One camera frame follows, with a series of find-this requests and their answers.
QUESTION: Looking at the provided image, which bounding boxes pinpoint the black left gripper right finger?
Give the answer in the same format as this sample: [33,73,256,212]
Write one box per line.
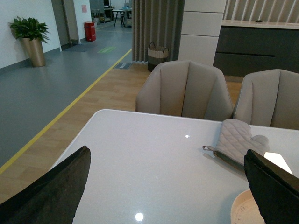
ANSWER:
[244,149,299,224]

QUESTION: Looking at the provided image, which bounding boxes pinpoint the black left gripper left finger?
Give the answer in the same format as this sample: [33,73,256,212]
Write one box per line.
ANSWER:
[0,146,91,224]

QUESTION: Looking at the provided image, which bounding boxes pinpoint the cream round plate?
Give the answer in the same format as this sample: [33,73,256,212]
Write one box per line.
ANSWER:
[230,189,265,224]

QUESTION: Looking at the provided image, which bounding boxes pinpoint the grey quilted oven mitt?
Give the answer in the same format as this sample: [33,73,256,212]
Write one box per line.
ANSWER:
[202,119,270,170]

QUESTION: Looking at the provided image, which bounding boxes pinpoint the beige right dining chair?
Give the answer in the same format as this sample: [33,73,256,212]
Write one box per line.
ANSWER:
[233,69,299,130]

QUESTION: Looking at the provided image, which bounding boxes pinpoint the beige dining chair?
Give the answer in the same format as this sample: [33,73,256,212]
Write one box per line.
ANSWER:
[233,69,299,130]
[135,61,234,121]

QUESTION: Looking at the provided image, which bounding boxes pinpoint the beige left dining chair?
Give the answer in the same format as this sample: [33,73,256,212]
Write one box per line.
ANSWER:
[135,61,234,121]

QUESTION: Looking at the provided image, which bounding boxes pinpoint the dark grey counter cabinet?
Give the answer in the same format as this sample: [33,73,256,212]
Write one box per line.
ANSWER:
[213,25,299,77]

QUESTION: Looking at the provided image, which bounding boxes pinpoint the gold tall plant pot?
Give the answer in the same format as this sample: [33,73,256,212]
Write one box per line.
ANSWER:
[22,38,45,67]

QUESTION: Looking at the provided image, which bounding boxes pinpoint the green potted plant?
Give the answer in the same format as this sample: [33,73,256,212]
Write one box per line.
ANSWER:
[9,16,49,43]

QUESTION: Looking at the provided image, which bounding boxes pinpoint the red bin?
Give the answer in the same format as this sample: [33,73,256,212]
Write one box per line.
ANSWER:
[84,22,96,42]

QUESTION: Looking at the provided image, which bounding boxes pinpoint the white drawer cabinet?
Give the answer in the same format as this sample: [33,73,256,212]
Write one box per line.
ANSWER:
[178,0,226,66]

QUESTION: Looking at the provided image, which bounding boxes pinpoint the distant white table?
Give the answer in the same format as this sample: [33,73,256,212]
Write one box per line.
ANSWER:
[112,8,132,27]

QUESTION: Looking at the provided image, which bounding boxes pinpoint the grey pleated curtain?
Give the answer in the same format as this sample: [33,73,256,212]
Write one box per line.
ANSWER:
[131,0,185,62]

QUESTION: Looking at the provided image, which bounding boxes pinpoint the woven basket with handles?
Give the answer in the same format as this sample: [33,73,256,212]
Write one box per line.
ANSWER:
[148,42,169,71]

